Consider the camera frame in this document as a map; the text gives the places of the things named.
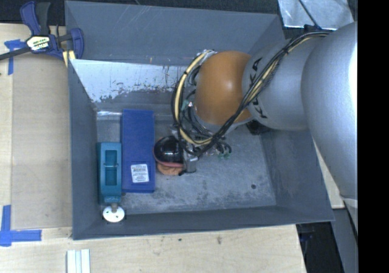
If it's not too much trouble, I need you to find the pale wood flat board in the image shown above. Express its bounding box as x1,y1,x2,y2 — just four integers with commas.
10,52,74,231

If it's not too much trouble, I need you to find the white round disc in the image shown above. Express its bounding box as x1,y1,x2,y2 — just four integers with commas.
102,203,126,224

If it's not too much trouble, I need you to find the teal plastic tool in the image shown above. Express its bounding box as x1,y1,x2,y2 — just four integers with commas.
96,142,123,205

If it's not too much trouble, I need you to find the blue flat box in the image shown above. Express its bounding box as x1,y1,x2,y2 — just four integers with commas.
120,109,156,194

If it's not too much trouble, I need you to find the grey metal bin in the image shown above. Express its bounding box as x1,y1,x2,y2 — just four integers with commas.
64,0,336,241

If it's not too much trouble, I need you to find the black shiny ball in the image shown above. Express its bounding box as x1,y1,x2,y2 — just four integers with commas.
153,135,185,164

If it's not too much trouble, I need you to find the tan round toy food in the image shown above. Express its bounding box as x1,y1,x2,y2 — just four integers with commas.
156,161,184,176

